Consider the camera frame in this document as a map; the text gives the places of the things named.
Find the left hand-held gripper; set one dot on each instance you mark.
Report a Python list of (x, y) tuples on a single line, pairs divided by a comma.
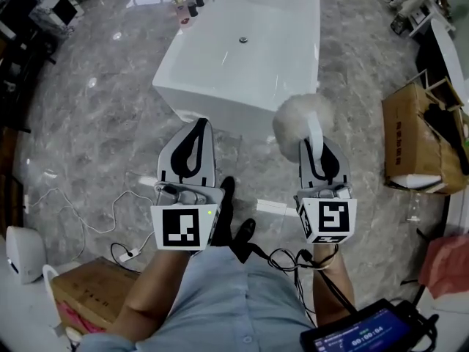
[(181, 226)]

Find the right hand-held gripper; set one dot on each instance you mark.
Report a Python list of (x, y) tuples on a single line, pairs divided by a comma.
[(333, 218)]

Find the white fluffy duster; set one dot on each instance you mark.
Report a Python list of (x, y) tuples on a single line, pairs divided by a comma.
[(293, 123)]

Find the white rectangular bathtub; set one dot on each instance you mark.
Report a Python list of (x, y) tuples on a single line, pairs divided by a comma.
[(256, 61)]

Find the person's left forearm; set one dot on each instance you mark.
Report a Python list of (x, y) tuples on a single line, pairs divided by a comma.
[(154, 288)]

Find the person's right forearm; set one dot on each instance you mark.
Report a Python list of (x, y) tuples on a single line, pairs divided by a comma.
[(326, 299)]

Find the person's left leg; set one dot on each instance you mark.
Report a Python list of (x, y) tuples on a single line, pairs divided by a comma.
[(225, 211)]

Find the person's leg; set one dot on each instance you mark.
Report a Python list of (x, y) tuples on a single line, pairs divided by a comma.
[(246, 233), (225, 211)]

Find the person's right leg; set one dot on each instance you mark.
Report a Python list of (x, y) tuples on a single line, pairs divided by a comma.
[(246, 233)]

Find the large cardboard box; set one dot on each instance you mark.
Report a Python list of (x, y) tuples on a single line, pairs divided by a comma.
[(406, 134)]

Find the white foam sheet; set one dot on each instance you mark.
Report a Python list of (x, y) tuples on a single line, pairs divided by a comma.
[(414, 181)]

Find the white power adapter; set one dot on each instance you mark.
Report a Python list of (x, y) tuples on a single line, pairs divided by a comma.
[(130, 254)]

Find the person's light blue shirt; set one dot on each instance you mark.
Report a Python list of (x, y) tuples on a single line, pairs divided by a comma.
[(227, 299)]

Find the white display platform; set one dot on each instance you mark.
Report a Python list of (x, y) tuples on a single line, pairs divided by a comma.
[(458, 211)]

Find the white floor scrap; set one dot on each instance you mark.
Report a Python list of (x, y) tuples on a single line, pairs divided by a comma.
[(117, 36)]

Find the pink and white bottle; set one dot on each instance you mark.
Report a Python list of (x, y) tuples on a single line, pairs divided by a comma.
[(183, 13)]

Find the small cardboard box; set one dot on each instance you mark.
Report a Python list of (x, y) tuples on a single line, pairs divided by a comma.
[(91, 288)]

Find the pink cushioned chair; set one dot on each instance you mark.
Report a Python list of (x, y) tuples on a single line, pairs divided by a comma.
[(450, 262)]

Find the black caged monitor screen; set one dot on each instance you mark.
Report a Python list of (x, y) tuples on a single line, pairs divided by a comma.
[(366, 336)]

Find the white rounded ceramic fixture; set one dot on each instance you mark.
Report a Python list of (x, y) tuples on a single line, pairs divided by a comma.
[(25, 251)]

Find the white curved chair back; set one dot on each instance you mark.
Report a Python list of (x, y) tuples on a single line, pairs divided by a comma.
[(51, 292)]

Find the pink plastic bag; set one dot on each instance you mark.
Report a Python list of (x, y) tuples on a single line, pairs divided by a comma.
[(77, 317)]

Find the white vanity cabinet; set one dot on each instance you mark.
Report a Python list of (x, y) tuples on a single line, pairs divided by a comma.
[(432, 17)]

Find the black metal shelf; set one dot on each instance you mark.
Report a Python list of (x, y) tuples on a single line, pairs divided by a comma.
[(14, 68)]

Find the marble-patterned cabinet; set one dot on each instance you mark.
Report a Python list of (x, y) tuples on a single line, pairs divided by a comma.
[(40, 13)]

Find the light wooden stool frame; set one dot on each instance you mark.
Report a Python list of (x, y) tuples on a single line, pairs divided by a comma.
[(445, 86)]

